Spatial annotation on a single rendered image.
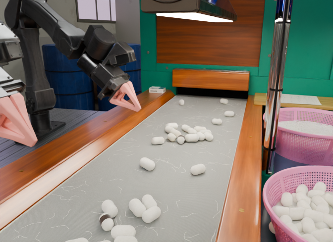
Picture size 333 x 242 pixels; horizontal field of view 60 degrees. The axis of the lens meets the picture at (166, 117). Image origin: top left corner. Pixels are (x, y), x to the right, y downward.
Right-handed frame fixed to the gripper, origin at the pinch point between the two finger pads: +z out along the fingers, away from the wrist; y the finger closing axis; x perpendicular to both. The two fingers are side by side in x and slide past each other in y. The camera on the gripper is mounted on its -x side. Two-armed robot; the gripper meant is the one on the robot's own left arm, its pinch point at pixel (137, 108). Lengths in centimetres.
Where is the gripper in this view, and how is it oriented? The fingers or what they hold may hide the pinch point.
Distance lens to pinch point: 77.3
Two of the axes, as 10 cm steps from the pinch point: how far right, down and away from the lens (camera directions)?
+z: 7.3, 6.9, -0.3
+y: 3.1, -2.8, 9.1
